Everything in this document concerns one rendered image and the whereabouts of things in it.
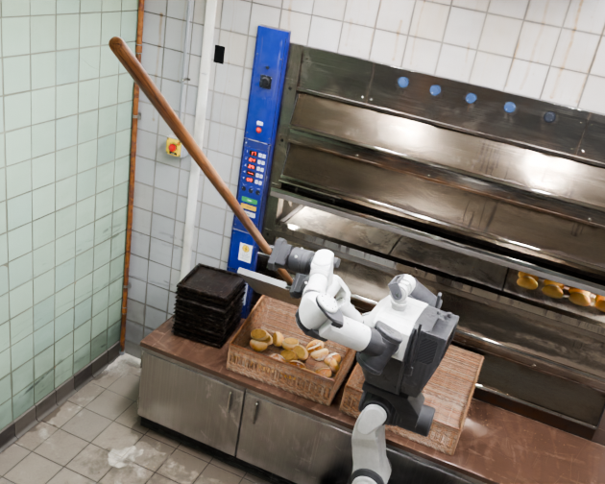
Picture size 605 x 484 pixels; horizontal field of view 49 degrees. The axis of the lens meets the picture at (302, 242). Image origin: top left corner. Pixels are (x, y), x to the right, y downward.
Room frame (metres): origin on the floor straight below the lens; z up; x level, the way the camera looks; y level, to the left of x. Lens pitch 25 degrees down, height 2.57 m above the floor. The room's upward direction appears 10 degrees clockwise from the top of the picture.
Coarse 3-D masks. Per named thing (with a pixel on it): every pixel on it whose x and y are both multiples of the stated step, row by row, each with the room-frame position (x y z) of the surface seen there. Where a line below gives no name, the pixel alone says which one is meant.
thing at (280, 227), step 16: (288, 224) 3.22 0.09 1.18; (320, 240) 3.11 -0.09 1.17; (336, 240) 3.12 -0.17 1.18; (368, 256) 3.03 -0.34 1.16; (384, 256) 3.03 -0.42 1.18; (416, 272) 2.96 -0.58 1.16; (432, 272) 2.95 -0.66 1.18; (464, 288) 2.88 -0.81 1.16; (480, 288) 2.86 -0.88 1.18; (512, 304) 2.81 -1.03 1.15; (528, 304) 2.79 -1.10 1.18; (544, 304) 2.81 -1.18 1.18; (560, 320) 2.74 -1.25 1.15; (576, 320) 2.72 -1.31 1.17; (592, 320) 2.74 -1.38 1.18
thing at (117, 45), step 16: (112, 48) 1.24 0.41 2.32; (128, 48) 1.27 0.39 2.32; (128, 64) 1.28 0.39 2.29; (144, 80) 1.32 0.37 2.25; (160, 96) 1.38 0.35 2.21; (160, 112) 1.41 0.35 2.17; (176, 128) 1.46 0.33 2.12; (192, 144) 1.54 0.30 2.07; (208, 160) 1.64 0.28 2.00; (208, 176) 1.66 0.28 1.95; (224, 192) 1.74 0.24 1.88; (240, 208) 1.86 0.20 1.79; (256, 240) 2.05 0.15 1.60
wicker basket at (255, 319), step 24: (264, 312) 3.10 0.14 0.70; (288, 312) 3.07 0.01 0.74; (240, 336) 2.81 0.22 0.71; (288, 336) 3.03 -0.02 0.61; (240, 360) 2.68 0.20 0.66; (264, 360) 2.64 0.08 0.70; (312, 360) 2.88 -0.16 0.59; (288, 384) 2.60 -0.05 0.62; (312, 384) 2.68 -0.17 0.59; (336, 384) 2.61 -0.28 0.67
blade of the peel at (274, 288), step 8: (240, 272) 2.63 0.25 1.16; (248, 272) 2.63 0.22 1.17; (248, 280) 2.70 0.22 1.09; (256, 280) 2.63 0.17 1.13; (264, 280) 2.59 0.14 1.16; (272, 280) 2.59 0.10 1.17; (280, 280) 2.58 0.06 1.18; (256, 288) 2.79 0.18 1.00; (264, 288) 2.72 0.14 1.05; (272, 288) 2.66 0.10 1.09; (280, 288) 2.59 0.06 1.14; (272, 296) 2.83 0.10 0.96; (280, 296) 2.75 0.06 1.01; (288, 296) 2.68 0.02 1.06; (296, 304) 2.80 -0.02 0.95; (352, 304) 2.48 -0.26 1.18
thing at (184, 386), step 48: (144, 384) 2.79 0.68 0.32; (192, 384) 2.71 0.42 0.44; (240, 384) 2.62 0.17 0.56; (192, 432) 2.70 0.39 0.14; (240, 432) 2.61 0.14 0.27; (288, 432) 2.54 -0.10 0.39; (336, 432) 2.47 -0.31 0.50; (480, 432) 2.55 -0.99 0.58; (528, 432) 2.62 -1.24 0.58; (288, 480) 2.57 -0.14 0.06; (336, 480) 2.46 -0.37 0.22; (432, 480) 2.32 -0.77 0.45; (480, 480) 2.26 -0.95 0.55; (528, 480) 2.28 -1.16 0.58; (576, 480) 2.34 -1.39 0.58
